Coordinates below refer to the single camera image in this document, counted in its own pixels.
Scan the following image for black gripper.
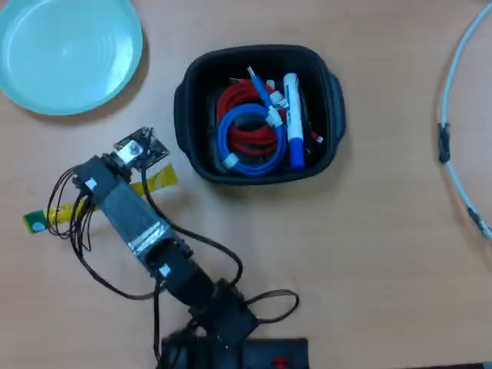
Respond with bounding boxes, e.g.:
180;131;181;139
72;152;134;204

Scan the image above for yellow instant coffee stick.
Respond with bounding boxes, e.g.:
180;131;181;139
22;163;181;235

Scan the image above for black plastic bowl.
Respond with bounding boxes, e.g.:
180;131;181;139
173;45;347;185

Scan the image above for teal round plate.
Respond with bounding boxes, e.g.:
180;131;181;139
0;0;144;116

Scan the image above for white and blue marker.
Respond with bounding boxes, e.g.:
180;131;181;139
282;71;307;170

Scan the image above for small camera circuit board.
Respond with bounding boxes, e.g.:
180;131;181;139
113;126;171;170

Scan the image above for blue coiled usb cable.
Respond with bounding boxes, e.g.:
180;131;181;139
217;65;290;178

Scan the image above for black camera cable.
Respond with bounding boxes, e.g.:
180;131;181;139
140;168;244;288

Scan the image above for red coiled cable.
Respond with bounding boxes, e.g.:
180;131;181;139
216;78;288;157

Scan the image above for black cable with red tip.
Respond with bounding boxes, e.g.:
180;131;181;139
301;91;324;155

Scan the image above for thin black wire loop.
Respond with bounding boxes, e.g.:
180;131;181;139
245;289;301;324

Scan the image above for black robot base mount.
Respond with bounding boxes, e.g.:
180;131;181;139
161;337;311;369

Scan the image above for white cable with black tape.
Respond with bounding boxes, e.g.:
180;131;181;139
437;0;492;241

